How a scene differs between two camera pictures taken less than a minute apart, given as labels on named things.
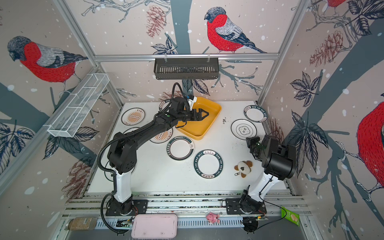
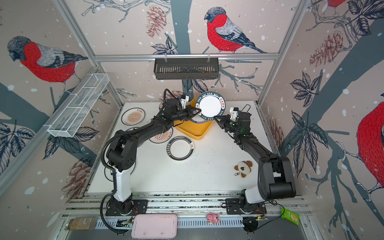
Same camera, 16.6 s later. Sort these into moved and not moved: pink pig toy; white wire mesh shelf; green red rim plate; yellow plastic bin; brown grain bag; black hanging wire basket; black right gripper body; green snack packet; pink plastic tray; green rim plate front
Moved: green rim plate front; black right gripper body; green red rim plate
Not moved: pink pig toy; yellow plastic bin; green snack packet; black hanging wire basket; pink plastic tray; brown grain bag; white wire mesh shelf
